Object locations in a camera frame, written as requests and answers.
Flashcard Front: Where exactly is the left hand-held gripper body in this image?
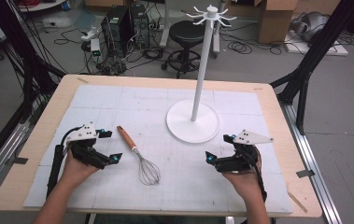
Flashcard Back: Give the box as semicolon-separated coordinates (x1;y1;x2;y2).
66;121;112;171

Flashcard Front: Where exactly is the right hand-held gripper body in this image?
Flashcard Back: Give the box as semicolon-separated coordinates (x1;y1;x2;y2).
213;129;275;174

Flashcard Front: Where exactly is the wooden handled wire whisk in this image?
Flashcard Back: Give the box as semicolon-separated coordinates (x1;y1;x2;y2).
116;125;162;187

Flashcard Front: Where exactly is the white hook stand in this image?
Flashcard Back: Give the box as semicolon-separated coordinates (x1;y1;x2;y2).
165;4;238;145

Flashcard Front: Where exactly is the person's right hand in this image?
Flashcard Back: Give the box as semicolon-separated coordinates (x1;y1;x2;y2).
220;146;265;202

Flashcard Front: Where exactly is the person's left hand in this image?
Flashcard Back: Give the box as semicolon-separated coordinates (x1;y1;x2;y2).
60;148;101;189

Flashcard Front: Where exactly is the white gridded mat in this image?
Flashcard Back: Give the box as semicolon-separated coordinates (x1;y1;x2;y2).
22;84;293;215

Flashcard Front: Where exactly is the black tape piece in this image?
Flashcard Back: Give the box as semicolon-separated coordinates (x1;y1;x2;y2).
11;156;30;165
295;169;316;179

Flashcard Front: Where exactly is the white box with green light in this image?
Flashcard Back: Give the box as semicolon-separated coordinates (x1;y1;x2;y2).
89;38;102;63

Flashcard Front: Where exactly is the white power strip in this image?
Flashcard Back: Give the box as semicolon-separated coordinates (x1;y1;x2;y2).
80;25;103;42

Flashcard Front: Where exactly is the large black computer tower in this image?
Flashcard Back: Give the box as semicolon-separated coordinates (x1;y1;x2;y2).
100;5;133;59

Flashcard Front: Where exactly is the black metal stand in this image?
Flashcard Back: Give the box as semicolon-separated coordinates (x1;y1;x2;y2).
270;0;354;135

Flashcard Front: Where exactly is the small black computer tower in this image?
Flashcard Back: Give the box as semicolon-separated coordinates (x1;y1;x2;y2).
130;4;151;49

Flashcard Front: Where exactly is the black round stool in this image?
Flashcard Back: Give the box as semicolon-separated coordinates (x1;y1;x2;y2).
161;20;207;79

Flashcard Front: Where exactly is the tall cardboard box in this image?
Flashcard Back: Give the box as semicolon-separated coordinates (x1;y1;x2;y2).
256;0;299;45

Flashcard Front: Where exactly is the flat cardboard box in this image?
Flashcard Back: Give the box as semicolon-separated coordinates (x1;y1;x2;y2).
84;0;126;8

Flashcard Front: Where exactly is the white flat board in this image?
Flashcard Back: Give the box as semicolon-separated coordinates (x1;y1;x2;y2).
282;30;349;57

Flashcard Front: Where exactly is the grey white headset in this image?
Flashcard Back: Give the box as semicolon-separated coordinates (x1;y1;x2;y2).
290;11;331;43

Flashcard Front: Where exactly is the white round table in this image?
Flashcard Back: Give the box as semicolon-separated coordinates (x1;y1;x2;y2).
18;0;67;13

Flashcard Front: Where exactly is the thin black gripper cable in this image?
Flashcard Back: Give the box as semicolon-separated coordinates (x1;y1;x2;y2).
241;144;268;203

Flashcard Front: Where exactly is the coiled black floor cable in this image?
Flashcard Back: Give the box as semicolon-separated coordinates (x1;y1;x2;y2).
226;39;254;56

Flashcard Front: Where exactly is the black frame with cables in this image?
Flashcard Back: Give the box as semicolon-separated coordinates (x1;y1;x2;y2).
0;0;68;178

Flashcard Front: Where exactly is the grey metal post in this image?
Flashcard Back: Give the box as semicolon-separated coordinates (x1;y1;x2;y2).
159;0;172;49

